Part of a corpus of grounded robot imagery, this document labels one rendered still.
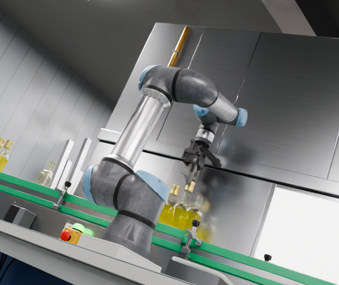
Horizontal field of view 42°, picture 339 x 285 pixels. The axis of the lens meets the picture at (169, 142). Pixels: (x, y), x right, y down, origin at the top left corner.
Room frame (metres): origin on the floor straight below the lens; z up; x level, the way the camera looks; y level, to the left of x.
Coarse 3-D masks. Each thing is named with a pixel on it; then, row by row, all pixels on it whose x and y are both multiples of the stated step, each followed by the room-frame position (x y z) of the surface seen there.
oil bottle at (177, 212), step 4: (176, 204) 1.77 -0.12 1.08; (180, 204) 1.76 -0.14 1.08; (184, 204) 1.77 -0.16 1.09; (176, 208) 1.77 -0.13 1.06; (180, 208) 1.76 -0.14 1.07; (184, 208) 1.75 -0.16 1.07; (172, 212) 1.77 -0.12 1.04; (176, 212) 1.76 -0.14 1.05; (180, 212) 1.76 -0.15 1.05; (184, 212) 1.75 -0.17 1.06; (172, 216) 1.77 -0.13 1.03; (176, 216) 1.76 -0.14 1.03; (180, 216) 1.75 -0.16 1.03; (168, 220) 1.77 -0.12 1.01; (172, 220) 1.76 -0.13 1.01; (176, 220) 1.76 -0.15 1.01; (180, 220) 1.75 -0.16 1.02; (168, 224) 1.77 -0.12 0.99; (172, 224) 1.76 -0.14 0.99; (176, 224) 1.75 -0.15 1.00; (180, 224) 1.76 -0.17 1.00
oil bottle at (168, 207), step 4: (168, 200) 1.79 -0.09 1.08; (172, 200) 1.80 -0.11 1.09; (168, 204) 1.78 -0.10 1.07; (172, 204) 1.78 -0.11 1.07; (164, 208) 1.79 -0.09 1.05; (168, 208) 1.78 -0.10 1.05; (172, 208) 1.78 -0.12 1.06; (164, 212) 1.79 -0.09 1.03; (168, 212) 1.78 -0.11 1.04; (160, 216) 1.79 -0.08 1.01; (164, 216) 1.78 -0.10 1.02; (168, 216) 1.78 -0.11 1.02; (160, 220) 1.79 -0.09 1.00; (164, 220) 1.78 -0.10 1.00
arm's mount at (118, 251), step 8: (80, 240) 1.28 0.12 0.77; (88, 240) 1.25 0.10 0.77; (96, 240) 1.23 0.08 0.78; (104, 240) 1.21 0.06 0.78; (88, 248) 1.24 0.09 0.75; (96, 248) 1.22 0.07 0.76; (104, 248) 1.20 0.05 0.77; (112, 248) 1.17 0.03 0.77; (120, 248) 1.16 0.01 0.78; (112, 256) 1.17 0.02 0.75; (120, 256) 1.16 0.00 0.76; (128, 256) 1.18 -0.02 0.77; (136, 256) 1.20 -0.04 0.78; (136, 264) 1.21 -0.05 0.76; (144, 264) 1.23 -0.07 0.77; (152, 264) 1.24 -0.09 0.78
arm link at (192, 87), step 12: (180, 72) 1.29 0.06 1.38; (192, 72) 1.29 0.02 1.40; (180, 84) 1.29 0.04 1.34; (192, 84) 1.29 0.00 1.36; (204, 84) 1.30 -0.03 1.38; (180, 96) 1.32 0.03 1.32; (192, 96) 1.31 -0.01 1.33; (204, 96) 1.32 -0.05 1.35; (216, 96) 1.35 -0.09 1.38; (216, 108) 1.44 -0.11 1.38; (228, 108) 1.49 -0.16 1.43; (240, 108) 1.61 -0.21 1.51; (228, 120) 1.59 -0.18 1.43; (240, 120) 1.60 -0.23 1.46
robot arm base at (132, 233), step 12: (120, 216) 1.24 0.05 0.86; (132, 216) 1.22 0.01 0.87; (108, 228) 1.24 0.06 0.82; (120, 228) 1.21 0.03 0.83; (132, 228) 1.21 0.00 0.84; (144, 228) 1.22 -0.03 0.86; (108, 240) 1.21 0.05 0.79; (120, 240) 1.20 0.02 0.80; (132, 240) 1.20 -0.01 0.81; (144, 240) 1.22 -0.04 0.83; (144, 252) 1.22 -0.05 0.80
